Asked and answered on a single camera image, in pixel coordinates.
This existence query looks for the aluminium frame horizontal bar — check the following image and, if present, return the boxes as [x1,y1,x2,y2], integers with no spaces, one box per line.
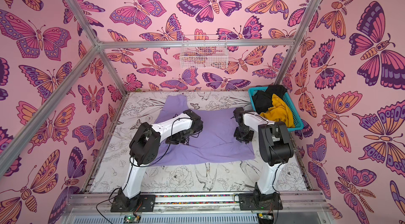
[99,39,295,49]

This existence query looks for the lavender purple t-shirt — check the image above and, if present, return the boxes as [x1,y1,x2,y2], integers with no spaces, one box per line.
[155,109,255,166]

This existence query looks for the mustard yellow t-shirt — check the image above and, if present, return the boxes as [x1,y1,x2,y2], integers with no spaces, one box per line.
[259,94,295,128]

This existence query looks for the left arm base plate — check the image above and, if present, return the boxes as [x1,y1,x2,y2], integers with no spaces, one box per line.
[110,194,156,212]

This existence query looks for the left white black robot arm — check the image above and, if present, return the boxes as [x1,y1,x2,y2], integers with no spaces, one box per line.
[120,110,203,200]

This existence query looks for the black t-shirt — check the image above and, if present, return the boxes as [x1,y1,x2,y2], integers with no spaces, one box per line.
[252,85,287,114]

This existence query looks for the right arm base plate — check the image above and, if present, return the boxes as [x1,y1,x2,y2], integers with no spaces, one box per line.
[238,192,283,211]

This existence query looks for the teal plastic laundry basket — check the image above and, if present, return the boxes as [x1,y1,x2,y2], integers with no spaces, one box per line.
[248,85,304,132]

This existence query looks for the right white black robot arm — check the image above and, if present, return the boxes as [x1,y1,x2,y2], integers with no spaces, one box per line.
[233,107,294,201]

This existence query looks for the white wire wall basket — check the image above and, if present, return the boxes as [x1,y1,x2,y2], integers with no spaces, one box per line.
[178,34,229,69]

